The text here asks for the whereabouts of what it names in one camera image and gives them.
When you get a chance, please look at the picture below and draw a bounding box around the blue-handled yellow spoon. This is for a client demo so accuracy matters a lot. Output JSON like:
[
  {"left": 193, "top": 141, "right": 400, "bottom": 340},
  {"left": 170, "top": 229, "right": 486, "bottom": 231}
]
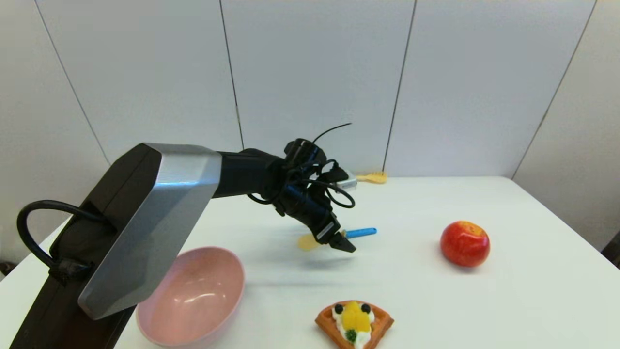
[{"left": 298, "top": 227, "right": 377, "bottom": 251}]

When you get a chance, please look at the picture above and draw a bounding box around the waffle with fruit topping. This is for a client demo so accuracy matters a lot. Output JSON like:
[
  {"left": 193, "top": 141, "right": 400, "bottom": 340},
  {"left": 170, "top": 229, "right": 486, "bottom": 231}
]
[{"left": 315, "top": 301, "right": 394, "bottom": 349}]

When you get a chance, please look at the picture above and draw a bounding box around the red apple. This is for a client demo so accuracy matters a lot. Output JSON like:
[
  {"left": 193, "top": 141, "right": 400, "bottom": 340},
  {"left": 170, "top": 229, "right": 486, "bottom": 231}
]
[{"left": 440, "top": 221, "right": 491, "bottom": 268}]

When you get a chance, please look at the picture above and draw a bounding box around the pink bowl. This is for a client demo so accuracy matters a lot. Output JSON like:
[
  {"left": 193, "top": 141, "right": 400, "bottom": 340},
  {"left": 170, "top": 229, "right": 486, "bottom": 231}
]
[{"left": 136, "top": 247, "right": 246, "bottom": 349}]

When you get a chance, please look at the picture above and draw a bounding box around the dark object beside table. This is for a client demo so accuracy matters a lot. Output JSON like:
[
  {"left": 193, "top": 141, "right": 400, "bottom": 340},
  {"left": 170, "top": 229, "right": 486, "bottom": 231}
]
[{"left": 601, "top": 230, "right": 620, "bottom": 270}]

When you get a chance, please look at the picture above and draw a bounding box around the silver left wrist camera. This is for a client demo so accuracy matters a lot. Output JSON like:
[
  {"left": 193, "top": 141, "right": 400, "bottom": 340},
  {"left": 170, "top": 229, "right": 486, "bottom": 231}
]
[{"left": 334, "top": 170, "right": 358, "bottom": 191}]

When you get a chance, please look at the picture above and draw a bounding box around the green-handled yellow fork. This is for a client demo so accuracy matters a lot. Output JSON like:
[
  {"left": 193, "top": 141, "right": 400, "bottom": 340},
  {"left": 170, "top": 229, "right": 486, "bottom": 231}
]
[{"left": 356, "top": 171, "right": 388, "bottom": 185}]

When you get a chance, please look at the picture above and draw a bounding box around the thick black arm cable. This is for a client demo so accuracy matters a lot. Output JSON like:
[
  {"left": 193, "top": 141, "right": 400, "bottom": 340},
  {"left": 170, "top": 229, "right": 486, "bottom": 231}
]
[{"left": 17, "top": 200, "right": 109, "bottom": 286}]

